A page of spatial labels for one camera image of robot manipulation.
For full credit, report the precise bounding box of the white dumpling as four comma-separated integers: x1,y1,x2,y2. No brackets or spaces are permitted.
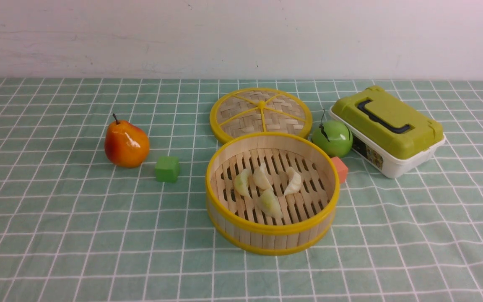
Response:
283,167,302,196

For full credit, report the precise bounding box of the green lidded white box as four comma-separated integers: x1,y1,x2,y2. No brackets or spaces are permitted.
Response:
330,85,445,179

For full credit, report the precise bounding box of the yellow woven steamer lid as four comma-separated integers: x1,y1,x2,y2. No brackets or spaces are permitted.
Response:
209,87,314,144

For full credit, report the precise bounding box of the green wooden cube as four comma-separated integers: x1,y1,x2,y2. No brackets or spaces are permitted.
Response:
155,156,180,183

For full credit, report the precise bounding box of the orange red pear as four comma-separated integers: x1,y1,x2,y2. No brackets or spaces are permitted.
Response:
104,113,150,168

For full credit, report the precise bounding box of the yellow green dumpling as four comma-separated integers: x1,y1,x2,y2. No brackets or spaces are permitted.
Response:
257,188,283,219

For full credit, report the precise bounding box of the yellow bamboo steamer tray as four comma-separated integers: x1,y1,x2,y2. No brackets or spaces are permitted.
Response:
205,132,340,255

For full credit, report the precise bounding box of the pale green dumpling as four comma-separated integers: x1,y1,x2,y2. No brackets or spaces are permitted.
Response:
234,168,251,198

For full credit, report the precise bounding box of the green checkered tablecloth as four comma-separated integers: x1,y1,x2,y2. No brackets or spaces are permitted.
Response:
0,77,483,302

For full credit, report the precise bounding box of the orange wooden cube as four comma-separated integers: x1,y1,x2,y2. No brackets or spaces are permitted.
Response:
331,157,349,184

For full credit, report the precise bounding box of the green apple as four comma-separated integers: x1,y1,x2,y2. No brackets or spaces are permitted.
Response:
311,109,353,157

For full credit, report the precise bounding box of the cream dumpling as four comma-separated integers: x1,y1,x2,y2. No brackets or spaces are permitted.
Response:
252,162,272,190

